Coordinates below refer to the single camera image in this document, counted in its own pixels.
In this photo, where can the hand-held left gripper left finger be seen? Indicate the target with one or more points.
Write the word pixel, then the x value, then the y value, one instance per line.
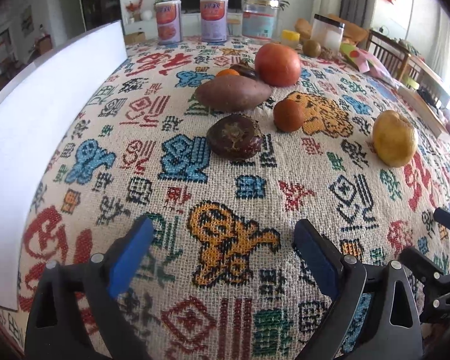
pixel 131 255

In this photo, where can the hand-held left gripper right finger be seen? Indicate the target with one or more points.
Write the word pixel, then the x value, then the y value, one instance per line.
pixel 317 262

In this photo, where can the yellow citrus fruit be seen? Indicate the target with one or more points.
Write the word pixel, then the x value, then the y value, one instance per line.
pixel 393 138

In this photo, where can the brown-orange round fruit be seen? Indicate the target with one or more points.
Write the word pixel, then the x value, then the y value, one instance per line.
pixel 288 116

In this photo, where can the large dark mangosteen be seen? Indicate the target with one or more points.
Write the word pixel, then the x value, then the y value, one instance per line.
pixel 234 135

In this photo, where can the sweet potato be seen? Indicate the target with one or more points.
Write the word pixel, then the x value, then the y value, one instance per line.
pixel 232 93

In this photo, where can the small orange tangerine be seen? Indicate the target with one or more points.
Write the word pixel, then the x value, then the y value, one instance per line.
pixel 227 73

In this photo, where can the patterned woven tablecloth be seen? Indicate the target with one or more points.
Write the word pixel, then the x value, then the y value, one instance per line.
pixel 225 202

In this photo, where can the wooden chair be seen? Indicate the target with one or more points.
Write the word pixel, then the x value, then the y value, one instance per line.
pixel 429 73
pixel 388 54

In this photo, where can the white board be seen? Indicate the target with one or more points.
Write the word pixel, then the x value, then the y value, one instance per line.
pixel 41 127

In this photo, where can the pink fruit-print snack bag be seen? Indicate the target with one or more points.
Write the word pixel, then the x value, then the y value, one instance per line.
pixel 360 57

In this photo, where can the red apple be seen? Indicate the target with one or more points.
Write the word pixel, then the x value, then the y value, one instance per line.
pixel 277 63

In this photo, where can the small dark mangosteen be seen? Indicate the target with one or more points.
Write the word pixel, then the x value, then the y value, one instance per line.
pixel 245 71

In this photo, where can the orange beanbag cushion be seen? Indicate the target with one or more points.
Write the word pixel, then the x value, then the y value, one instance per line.
pixel 354 30

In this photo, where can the cardboard box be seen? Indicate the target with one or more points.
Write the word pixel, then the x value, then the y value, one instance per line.
pixel 135 38

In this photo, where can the clear container with black lid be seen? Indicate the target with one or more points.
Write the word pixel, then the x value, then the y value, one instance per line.
pixel 327 33

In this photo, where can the small yellow-lidded container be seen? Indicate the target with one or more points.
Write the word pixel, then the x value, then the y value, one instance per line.
pixel 290 38

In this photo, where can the purple tin can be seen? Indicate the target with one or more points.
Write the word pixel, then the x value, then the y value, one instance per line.
pixel 168 22
pixel 213 18

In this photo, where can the red flower bouquet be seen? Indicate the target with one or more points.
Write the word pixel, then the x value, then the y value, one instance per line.
pixel 133 7

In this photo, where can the clear labelled plastic jar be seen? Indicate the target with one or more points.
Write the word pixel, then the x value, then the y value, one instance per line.
pixel 260 20

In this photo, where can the wooden stool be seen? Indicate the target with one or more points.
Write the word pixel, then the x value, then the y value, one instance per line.
pixel 235 18

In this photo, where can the framed wall picture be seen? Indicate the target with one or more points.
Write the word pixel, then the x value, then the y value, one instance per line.
pixel 27 18

